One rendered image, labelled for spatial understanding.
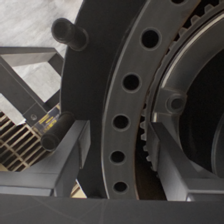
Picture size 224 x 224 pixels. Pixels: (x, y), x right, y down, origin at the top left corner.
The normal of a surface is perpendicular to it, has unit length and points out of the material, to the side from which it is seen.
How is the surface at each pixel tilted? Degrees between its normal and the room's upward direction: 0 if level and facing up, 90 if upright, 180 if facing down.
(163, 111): 90
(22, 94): 90
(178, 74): 90
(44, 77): 90
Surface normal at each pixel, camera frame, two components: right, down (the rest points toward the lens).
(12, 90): -0.11, 0.36
